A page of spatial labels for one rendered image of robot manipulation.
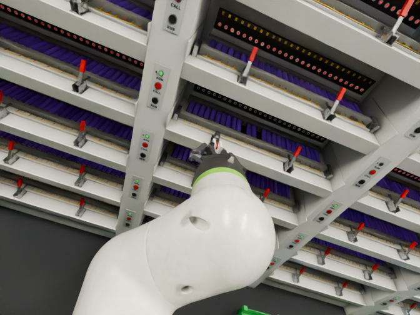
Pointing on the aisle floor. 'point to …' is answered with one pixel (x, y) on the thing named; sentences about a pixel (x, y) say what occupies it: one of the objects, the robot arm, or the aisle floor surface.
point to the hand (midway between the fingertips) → (215, 147)
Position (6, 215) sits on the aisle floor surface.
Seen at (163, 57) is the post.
